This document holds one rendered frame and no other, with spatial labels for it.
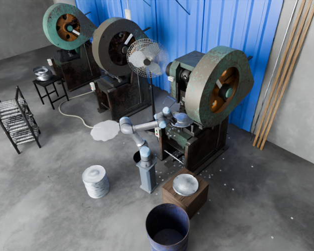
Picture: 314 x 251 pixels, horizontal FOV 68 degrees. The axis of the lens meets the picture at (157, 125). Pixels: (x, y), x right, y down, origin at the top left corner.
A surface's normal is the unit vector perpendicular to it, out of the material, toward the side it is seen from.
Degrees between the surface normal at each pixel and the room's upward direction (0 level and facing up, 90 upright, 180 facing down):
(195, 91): 70
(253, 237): 0
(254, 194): 0
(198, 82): 58
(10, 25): 90
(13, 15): 90
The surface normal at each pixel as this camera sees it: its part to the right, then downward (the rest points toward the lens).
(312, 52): -0.73, 0.46
